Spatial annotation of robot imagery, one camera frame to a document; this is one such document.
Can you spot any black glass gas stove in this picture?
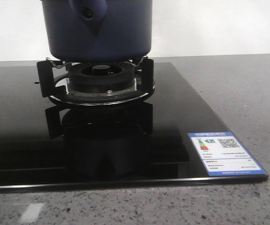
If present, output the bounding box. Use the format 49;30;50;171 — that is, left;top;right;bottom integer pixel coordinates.
0;61;269;189

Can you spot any blue energy label sticker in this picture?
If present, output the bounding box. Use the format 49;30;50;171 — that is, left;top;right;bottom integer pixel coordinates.
188;132;266;176

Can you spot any blue saucepan with handle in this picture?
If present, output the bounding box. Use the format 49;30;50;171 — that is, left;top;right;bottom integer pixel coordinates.
41;0;153;62

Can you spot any right black pot support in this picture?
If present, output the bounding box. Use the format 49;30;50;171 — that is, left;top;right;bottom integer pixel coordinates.
37;56;150;97

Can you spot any right gas burner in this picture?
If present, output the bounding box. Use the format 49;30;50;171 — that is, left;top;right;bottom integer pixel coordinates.
47;59;154;106

